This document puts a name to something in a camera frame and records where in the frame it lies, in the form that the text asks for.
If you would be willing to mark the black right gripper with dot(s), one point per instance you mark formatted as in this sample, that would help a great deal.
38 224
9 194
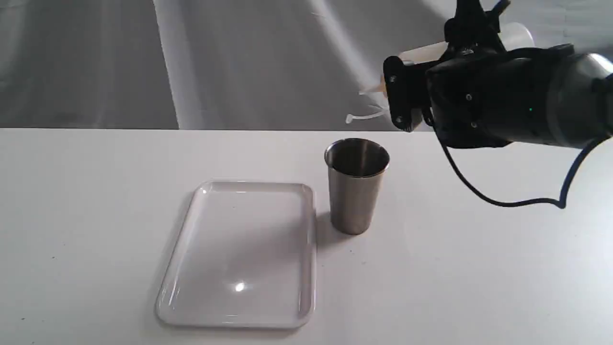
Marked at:
490 100

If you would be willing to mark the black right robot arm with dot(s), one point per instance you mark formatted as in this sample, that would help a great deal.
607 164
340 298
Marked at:
580 96

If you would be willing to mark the stainless steel cup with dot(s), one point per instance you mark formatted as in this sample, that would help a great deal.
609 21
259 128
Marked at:
355 170

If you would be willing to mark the grey backdrop cloth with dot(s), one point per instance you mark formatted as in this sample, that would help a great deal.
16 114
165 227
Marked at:
205 64

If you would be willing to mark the white plastic tray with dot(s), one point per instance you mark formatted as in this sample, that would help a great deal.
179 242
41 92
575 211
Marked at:
245 257

